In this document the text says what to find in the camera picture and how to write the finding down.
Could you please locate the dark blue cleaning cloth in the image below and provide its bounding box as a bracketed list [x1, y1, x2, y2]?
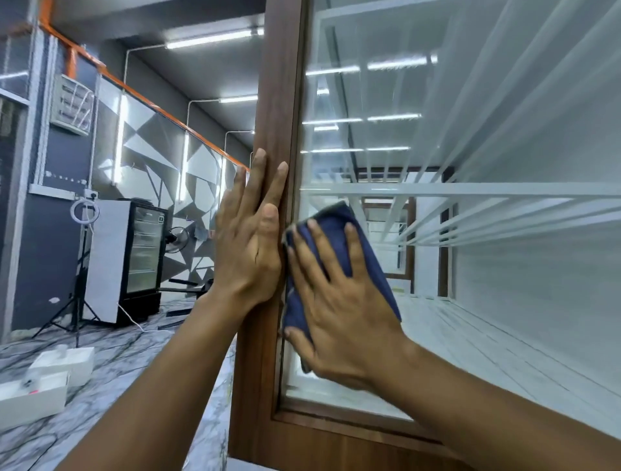
[281, 201, 403, 374]

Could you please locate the orange pipe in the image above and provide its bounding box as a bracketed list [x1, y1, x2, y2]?
[38, 0, 251, 171]

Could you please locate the white box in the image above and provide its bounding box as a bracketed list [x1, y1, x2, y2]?
[28, 345, 96, 387]
[0, 371, 70, 431]

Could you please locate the brown wooden glass door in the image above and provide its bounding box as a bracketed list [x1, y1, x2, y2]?
[227, 0, 621, 471]

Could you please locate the black standing fan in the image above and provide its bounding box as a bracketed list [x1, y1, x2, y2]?
[159, 226, 214, 298]

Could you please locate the person's left hand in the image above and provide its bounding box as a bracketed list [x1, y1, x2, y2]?
[209, 148, 290, 319]

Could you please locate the person's right hand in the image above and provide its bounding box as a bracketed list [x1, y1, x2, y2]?
[283, 219, 414, 390]

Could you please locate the long ceiling tube light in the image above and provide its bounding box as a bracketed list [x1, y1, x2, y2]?
[164, 27, 266, 50]

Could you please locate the ring light on black tripod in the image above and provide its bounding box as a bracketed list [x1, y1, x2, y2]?
[32, 198, 104, 348]

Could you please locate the vertical wall tube light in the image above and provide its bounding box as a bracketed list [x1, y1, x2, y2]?
[112, 93, 129, 186]
[178, 131, 191, 203]

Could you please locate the person's left forearm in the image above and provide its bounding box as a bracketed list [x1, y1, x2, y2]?
[56, 290, 253, 471]

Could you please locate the white wall electrical panel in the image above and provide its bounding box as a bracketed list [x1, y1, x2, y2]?
[49, 73, 95, 137]

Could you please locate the person's right forearm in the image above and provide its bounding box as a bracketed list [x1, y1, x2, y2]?
[374, 339, 621, 471]

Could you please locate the white floor cable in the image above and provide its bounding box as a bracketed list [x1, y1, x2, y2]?
[117, 303, 174, 336]

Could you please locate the black glass-door display fridge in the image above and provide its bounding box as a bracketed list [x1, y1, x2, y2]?
[82, 197, 169, 327]

